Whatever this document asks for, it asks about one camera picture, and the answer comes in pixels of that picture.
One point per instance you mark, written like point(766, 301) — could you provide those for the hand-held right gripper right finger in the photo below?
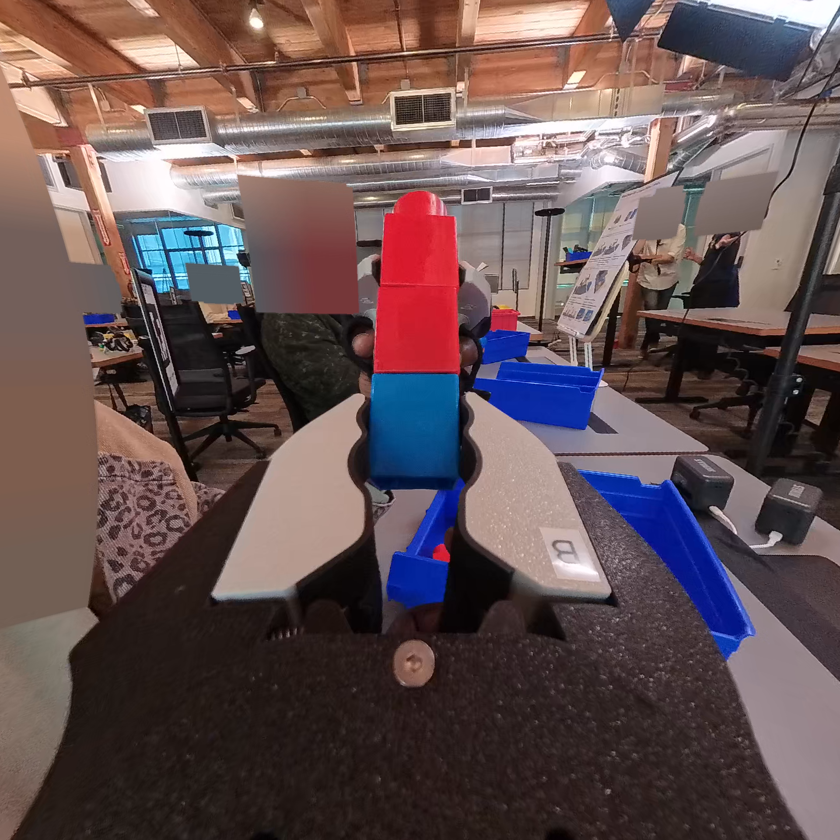
point(525, 499)

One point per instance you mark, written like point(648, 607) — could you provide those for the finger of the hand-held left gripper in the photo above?
point(474, 295)
point(365, 275)

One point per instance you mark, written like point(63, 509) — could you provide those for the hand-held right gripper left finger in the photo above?
point(295, 512)

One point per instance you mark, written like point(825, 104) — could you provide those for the red mega block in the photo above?
point(417, 328)
point(443, 551)
point(420, 243)

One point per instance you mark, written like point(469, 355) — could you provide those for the blue mega block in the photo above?
point(413, 426)

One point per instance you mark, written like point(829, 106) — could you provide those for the large blue plastic bin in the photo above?
point(682, 564)

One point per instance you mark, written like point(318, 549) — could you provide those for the person's left hand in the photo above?
point(363, 348)

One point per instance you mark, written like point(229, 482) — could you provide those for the red plastic bin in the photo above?
point(506, 320)

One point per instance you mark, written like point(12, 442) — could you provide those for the small blue plastic bin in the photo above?
point(505, 346)

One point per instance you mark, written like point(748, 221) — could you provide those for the black floor lamp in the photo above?
point(550, 275)

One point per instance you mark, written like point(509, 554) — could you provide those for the instruction poster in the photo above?
point(610, 262)

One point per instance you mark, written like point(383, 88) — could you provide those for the person's leopard print top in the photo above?
point(151, 525)

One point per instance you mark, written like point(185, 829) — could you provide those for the black office chair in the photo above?
point(210, 367)

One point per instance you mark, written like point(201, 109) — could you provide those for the person's tan jacket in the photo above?
point(138, 439)

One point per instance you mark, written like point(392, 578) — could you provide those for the white air vent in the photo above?
point(177, 124)
point(423, 109)

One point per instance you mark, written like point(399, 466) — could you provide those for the black power box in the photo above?
point(702, 482)
point(787, 512)

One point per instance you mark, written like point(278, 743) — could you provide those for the black framed sign board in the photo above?
point(152, 328)

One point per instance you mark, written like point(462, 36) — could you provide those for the wooden edged office table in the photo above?
point(722, 321)

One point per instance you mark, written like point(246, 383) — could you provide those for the ceiling spot light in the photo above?
point(256, 18)

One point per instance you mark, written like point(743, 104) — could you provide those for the black table mat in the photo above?
point(800, 590)

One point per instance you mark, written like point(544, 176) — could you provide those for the black light stand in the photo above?
point(797, 328)

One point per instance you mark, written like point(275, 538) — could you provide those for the black studio light panel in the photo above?
point(735, 33)

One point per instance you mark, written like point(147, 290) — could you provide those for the silver ventilation duct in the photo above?
point(394, 164)
point(315, 124)

